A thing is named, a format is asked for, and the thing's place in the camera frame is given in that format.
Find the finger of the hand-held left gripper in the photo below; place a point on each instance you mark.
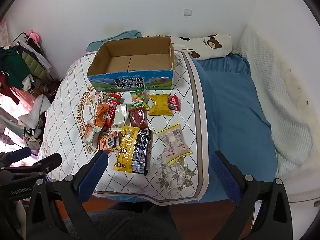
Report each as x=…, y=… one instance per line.
x=20, y=154
x=48, y=160

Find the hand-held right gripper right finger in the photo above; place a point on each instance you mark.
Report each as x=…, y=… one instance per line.
x=225, y=178

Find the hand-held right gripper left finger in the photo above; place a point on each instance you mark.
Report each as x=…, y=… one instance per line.
x=92, y=177

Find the panda print snack packet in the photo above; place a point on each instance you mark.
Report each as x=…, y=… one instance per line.
x=110, y=141

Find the white cookie packet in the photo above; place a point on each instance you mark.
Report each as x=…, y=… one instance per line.
x=91, y=133

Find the large yellow and black packet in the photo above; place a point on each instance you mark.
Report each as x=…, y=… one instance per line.
x=130, y=150

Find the orange snack packet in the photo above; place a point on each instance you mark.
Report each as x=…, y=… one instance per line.
x=101, y=115

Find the clear packet with yellow edges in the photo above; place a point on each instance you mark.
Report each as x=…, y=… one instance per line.
x=172, y=140

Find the white packet with brown label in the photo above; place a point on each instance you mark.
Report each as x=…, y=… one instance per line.
x=121, y=115

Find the long red snack packet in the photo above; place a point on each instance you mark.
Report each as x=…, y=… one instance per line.
x=112, y=105

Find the cardboard box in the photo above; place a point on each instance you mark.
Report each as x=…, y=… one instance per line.
x=140, y=62

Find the white garment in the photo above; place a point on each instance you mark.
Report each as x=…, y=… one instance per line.
x=35, y=112

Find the white floral quilted blanket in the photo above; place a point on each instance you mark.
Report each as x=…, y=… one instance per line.
x=67, y=120

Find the person's dark trousers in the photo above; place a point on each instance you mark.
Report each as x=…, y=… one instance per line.
x=130, y=225

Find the blue bed sheet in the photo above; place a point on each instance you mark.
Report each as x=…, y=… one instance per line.
x=237, y=110

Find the brown snack packet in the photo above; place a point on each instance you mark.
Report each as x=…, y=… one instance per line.
x=138, y=117

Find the pile of clothes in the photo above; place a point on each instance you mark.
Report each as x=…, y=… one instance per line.
x=12, y=70

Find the olive puffer vest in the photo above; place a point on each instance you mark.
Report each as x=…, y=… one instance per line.
x=35, y=63

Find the small red triangular packet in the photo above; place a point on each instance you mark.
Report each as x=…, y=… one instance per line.
x=173, y=102

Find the green candy packet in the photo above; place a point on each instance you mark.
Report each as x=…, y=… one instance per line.
x=138, y=97

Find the small yellow snack packet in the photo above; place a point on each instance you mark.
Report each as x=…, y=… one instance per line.
x=160, y=105

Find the pink plush toy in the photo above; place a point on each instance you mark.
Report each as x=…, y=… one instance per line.
x=33, y=35

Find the white bear print blanket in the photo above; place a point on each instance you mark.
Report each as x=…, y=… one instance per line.
x=217, y=45

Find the teal pillow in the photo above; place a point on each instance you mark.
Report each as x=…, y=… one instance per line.
x=125, y=35

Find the white quilted wall pad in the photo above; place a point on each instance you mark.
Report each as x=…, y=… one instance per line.
x=287, y=92

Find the white wall switch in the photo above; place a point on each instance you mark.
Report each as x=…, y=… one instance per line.
x=187, y=12

